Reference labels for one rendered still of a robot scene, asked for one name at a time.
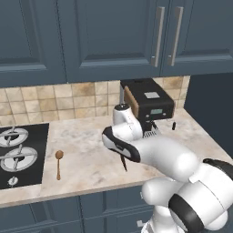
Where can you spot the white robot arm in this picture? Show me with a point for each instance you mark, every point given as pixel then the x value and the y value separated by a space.
pixel 164 154

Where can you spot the wooden spoon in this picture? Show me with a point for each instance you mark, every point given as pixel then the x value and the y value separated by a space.
pixel 59 156

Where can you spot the black coffee machine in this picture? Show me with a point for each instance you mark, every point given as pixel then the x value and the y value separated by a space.
pixel 151 101

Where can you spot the small black cylinder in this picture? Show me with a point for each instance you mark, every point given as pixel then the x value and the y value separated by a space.
pixel 174 125

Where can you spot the dark blue drawer front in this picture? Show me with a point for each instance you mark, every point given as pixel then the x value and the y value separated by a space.
pixel 115 200
pixel 118 223

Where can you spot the dark blue tall cabinet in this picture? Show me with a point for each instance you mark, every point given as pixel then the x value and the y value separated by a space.
pixel 212 112

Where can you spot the black hob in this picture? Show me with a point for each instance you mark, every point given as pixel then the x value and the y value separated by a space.
pixel 27 151

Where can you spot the dark blue base cupboard door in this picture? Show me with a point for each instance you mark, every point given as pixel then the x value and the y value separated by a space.
pixel 39 218

